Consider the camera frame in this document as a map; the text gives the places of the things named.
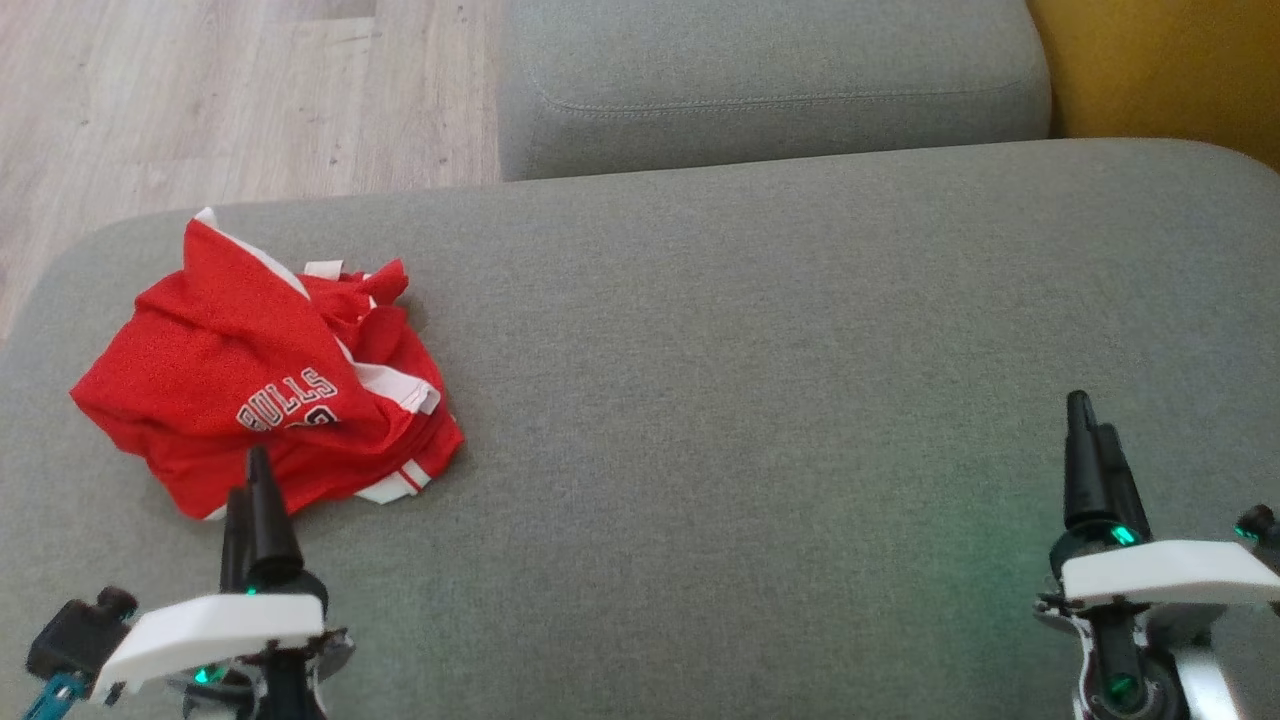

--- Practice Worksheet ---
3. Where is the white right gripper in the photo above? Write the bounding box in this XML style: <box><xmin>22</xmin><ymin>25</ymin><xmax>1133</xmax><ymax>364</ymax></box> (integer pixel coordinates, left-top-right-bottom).
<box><xmin>1035</xmin><ymin>390</ymin><xmax>1280</xmax><ymax>720</ymax></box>

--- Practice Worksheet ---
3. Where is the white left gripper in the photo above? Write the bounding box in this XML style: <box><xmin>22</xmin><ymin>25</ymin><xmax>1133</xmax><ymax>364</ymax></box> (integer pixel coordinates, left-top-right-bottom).
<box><xmin>95</xmin><ymin>445</ymin><xmax>354</xmax><ymax>720</ymax></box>

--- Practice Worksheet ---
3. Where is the red Bulls 23 jersey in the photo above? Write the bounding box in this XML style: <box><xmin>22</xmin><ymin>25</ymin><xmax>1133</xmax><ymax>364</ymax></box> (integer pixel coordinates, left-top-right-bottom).
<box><xmin>70</xmin><ymin>208</ymin><xmax>443</xmax><ymax>446</ymax></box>

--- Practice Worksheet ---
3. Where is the yellow sofa cushion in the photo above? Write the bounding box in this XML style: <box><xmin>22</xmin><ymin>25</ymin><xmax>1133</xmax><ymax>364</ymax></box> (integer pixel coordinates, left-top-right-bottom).
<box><xmin>1025</xmin><ymin>0</ymin><xmax>1280</xmax><ymax>173</ymax></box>

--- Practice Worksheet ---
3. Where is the small grey sofa cushion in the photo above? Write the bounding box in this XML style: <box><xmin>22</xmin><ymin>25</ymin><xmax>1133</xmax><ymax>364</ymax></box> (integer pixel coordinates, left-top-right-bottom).
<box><xmin>497</xmin><ymin>0</ymin><xmax>1053</xmax><ymax>183</ymax></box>

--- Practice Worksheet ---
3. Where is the blue left camera cable plug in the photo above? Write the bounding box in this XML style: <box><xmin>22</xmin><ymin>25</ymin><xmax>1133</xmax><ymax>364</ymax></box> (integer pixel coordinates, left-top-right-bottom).
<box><xmin>20</xmin><ymin>672</ymin><xmax>89</xmax><ymax>720</ymax></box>

